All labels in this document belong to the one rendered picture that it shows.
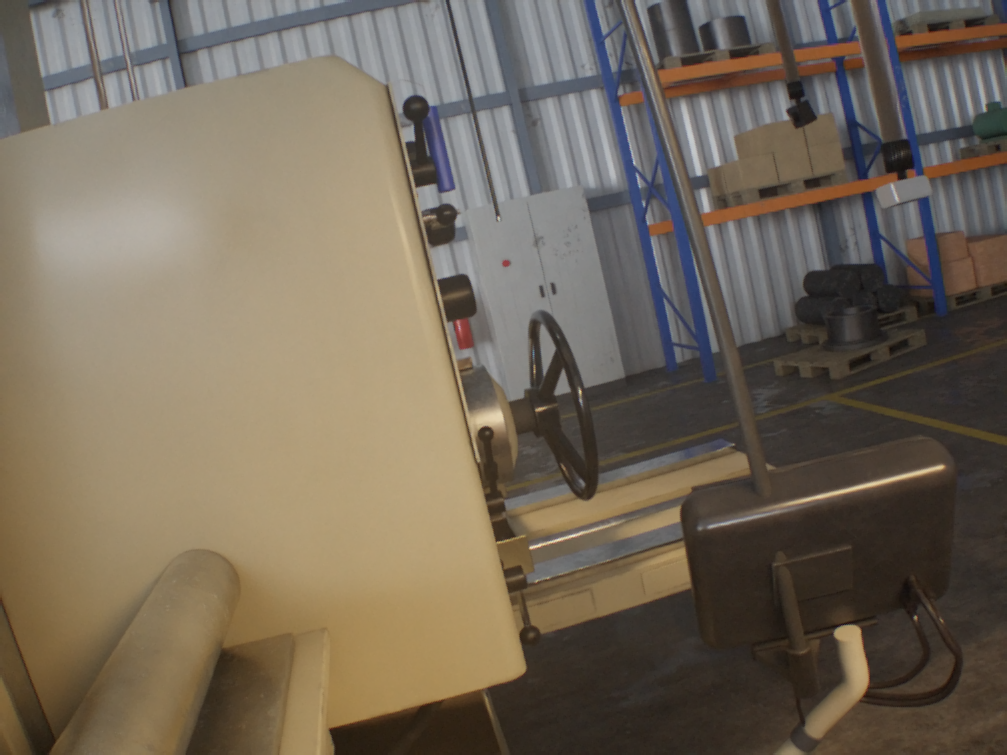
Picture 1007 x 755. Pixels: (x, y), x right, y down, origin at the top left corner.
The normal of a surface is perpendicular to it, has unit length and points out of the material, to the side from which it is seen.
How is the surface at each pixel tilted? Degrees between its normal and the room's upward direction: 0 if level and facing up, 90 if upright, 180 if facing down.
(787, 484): 19
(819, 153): 90
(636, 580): 90
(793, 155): 90
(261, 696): 0
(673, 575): 90
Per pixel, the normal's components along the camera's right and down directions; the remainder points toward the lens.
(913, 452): -0.25, -0.86
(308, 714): -0.22, -0.97
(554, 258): 0.16, 0.09
